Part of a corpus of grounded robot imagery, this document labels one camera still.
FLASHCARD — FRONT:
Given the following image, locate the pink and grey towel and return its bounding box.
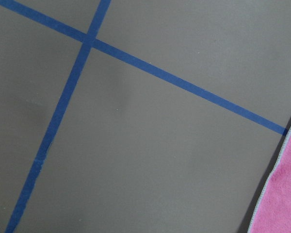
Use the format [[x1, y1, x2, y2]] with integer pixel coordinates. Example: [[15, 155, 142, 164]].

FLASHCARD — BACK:
[[248, 127, 291, 233]]

